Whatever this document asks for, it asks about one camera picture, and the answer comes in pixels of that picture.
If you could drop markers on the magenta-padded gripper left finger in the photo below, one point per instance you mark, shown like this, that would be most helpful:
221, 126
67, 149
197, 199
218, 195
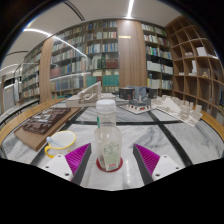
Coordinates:
77, 159

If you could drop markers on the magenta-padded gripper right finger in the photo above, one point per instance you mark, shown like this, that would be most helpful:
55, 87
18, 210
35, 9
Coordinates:
147, 159

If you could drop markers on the clear plastic bottle white cap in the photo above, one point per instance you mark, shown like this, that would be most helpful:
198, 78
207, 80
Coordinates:
108, 140

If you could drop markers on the flat round red coaster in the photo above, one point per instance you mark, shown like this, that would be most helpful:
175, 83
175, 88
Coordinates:
120, 163

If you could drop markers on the brown building model wooden board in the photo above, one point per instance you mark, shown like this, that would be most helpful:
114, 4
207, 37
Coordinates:
43, 123

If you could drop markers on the white architectural site model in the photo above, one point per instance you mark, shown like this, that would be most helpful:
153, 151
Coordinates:
176, 108

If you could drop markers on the dark grey architectural model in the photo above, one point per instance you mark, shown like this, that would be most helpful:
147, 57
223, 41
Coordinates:
138, 100

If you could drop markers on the beige architectural model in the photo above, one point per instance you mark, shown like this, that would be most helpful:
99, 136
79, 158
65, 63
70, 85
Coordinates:
86, 98

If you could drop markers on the wooden slatted bench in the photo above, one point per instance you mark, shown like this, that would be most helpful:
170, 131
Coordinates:
213, 123
23, 115

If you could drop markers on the wooden cubby shelf unit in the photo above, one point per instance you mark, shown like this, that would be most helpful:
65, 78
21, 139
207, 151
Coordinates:
196, 70

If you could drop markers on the ceiling light strips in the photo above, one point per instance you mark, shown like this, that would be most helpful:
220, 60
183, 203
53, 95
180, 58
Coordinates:
130, 8

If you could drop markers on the wooden bookshelf wall with books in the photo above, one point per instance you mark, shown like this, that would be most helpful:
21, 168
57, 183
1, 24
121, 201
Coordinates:
93, 50

